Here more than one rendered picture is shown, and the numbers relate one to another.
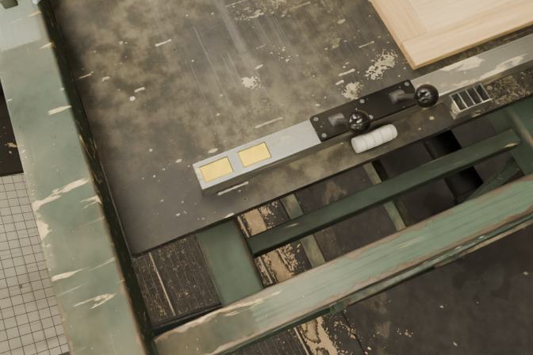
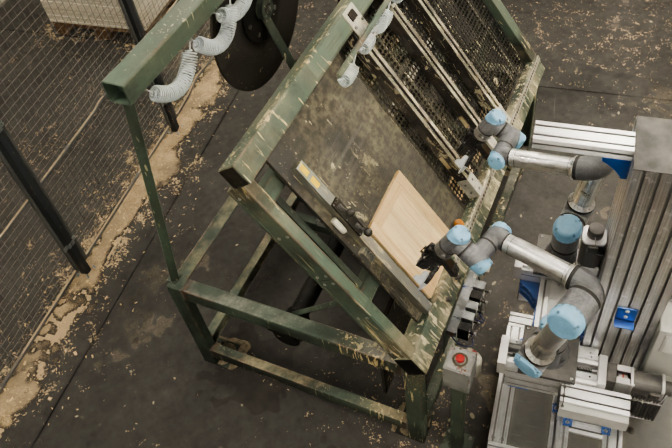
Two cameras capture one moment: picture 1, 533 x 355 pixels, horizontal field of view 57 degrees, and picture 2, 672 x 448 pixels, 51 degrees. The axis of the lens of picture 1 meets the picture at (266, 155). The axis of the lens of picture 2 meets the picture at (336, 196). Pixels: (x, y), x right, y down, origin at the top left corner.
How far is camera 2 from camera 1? 2.14 m
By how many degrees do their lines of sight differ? 24
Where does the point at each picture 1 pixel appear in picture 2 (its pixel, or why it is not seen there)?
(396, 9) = (384, 212)
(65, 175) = (285, 116)
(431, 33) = (382, 230)
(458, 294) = (193, 381)
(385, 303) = (142, 344)
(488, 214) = (338, 276)
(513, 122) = (364, 281)
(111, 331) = (255, 161)
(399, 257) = (312, 251)
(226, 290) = not seen: hidden behind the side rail
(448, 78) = (371, 243)
